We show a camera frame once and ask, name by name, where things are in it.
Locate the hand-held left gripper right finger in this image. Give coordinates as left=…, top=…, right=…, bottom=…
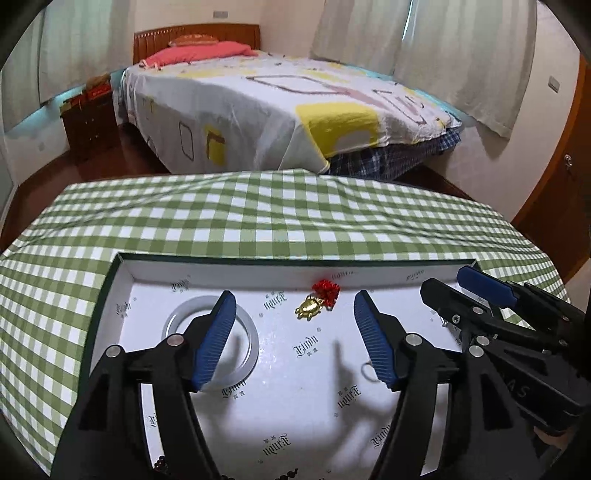
left=353, top=290, right=543, bottom=480

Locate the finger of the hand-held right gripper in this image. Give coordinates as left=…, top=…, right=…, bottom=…
left=456, top=265, right=585, bottom=324
left=420, top=277, right=555, bottom=352

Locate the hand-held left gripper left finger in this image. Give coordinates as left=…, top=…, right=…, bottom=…
left=50, top=290, right=237, bottom=480

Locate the pale jade bangle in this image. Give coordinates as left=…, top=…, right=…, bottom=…
left=161, top=295, right=259, bottom=393

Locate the red charm with gold turtle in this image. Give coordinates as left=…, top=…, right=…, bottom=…
left=294, top=279, right=341, bottom=320

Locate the white shallow box tray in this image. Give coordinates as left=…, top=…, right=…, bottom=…
left=85, top=251, right=483, bottom=480

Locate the dark bead bracelet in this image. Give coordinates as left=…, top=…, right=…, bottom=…
left=154, top=455, right=305, bottom=480

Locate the brown wooden door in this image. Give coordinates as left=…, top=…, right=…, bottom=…
left=512, top=51, right=591, bottom=282

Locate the green checked tablecloth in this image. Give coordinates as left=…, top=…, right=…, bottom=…
left=0, top=168, right=566, bottom=476

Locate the blue plaid bed skirt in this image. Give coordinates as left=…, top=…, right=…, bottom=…
left=328, top=127, right=462, bottom=182

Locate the wide white corner curtain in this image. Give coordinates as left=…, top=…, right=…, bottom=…
left=394, top=0, right=541, bottom=139

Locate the patterned white bedsheet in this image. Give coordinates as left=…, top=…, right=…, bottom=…
left=122, top=48, right=462, bottom=175

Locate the dark wooden nightstand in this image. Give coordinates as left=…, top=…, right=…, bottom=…
left=60, top=95, right=123, bottom=162

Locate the narrow white corner curtain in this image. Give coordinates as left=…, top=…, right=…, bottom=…
left=311, top=0, right=414, bottom=77

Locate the pink pillow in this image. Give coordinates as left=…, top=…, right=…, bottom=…
left=141, top=41, right=259, bottom=70

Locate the red embroidered cushion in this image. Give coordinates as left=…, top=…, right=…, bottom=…
left=168, top=34, right=220, bottom=48

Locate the wooden headboard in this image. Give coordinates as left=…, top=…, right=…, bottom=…
left=133, top=24, right=262, bottom=65

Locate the narrow white window curtain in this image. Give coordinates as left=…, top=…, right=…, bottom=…
left=0, top=28, right=47, bottom=134

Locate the wide white window curtain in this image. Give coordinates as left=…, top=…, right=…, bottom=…
left=39, top=0, right=137, bottom=103

